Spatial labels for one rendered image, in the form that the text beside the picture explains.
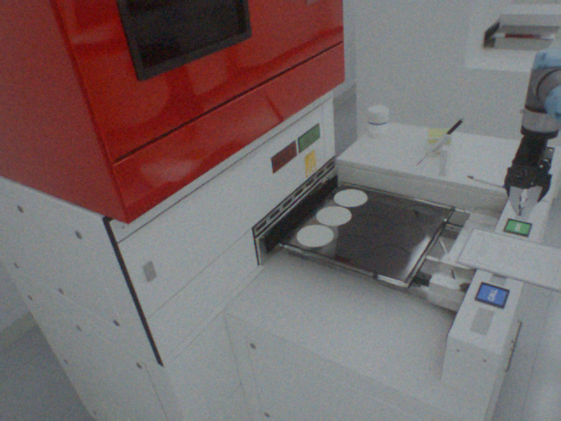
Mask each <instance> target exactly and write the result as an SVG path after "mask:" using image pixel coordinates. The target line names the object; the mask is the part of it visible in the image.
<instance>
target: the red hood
mask: <svg viewBox="0 0 561 421"><path fill-rule="evenodd" d="M344 82H345V73H344V22H343V0H0V175H1V176H2V177H5V178H8V179H12V180H13V181H16V182H20V183H23V184H25V185H27V186H30V187H33V188H35V189H37V190H40V191H43V192H45V193H47V194H50V195H52V196H57V197H58V198H61V199H63V200H65V201H68V202H70V203H74V204H76V205H79V206H81V207H83V208H86V209H88V210H91V211H94V212H96V213H99V214H101V215H104V216H105V217H108V218H112V219H115V220H117V221H119V222H122V223H125V224H127V225H129V224H131V223H132V222H134V221H135V220H137V218H139V217H141V216H142V215H144V214H145V213H147V212H148V211H149V210H151V209H152V208H154V207H155V206H157V205H158V204H160V203H162V202H164V201H165V200H167V199H168V198H169V197H170V196H172V195H174V194H175V193H177V192H178V191H180V190H181V189H183V188H185V187H186V186H188V185H189V184H190V183H191V182H193V181H195V180H196V179H198V178H199V177H201V176H202V175H204V174H206V173H207V172H208V171H210V170H211V169H212V168H214V167H215V166H217V165H218V164H220V163H221V162H223V161H225V160H226V159H228V158H229V157H231V156H232V155H233V154H235V153H236V152H238V151H239V150H241V149H242V148H244V147H245V146H247V145H249V144H250V143H252V142H253V141H254V140H256V139H258V138H259V137H261V136H262V135H264V134H265V133H267V132H269V131H270V130H272V129H273V128H274V127H275V126H277V125H279V124H280V123H282V122H283V121H285V120H286V119H288V118H290V117H291V116H293V115H294V114H295V113H297V112H298V111H300V110H302V109H303V108H305V107H308V106H309V105H311V104H312V103H314V102H315V101H316V100H318V99H319V98H321V97H322V96H324V95H326V94H327V93H329V92H330V91H332V90H333V89H334V88H336V87H337V86H339V85H340V84H342V83H344Z"/></svg>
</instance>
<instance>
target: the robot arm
mask: <svg viewBox="0 0 561 421"><path fill-rule="evenodd" d="M530 70H531V71H530V76H529V84H528V88H527V93H526V97H525V102H524V107H523V110H520V113H521V114H523V116H522V127H521V134H522V135H523V136H524V137H522V141H521V143H520V145H519V147H518V149H517V152H516V153H515V158H514V159H513V160H512V161H511V163H512V165H511V167H507V173H506V175H505V178H504V186H505V190H506V192H507V196H508V200H509V202H510V204H511V207H512V209H513V210H514V212H515V214H516V215H517V216H520V217H523V216H525V215H526V214H528V213H529V212H531V211H532V210H533V209H534V208H535V207H536V205H537V204H538V203H539V202H540V201H541V200H542V199H543V197H544V196H545V195H546V194H547V193H548V191H549V189H550V185H551V177H552V176H553V174H549V172H550V170H551V163H552V160H553V156H554V153H555V150H556V148H555V147H551V146H547V145H548V140H549V139H555V138H556V137H557V136H558V134H559V131H560V128H561V48H558V47H556V48H546V49H543V50H541V51H539V52H537V53H536V55H535V58H534V61H533V65H532V67H531V68H530ZM549 149H551V150H552V151H551V150H549ZM532 183H533V184H532ZM525 189H527V196H528V197H527V199H526V200H525V202H524V206H523V208H522V207H521V201H522V197H521V194H522V192H523V191H524V190H525ZM521 209H522V211H521Z"/></svg>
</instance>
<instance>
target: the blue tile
mask: <svg viewBox="0 0 561 421"><path fill-rule="evenodd" d="M506 294H507V292H506V291H503V290H499V289H495V288H492V287H489V286H487V285H483V287H482V289H481V291H480V293H479V297H478V298H479V299H482V300H485V301H488V302H491V303H497V304H500V305H502V304H503V301H504V299H505V296H506Z"/></svg>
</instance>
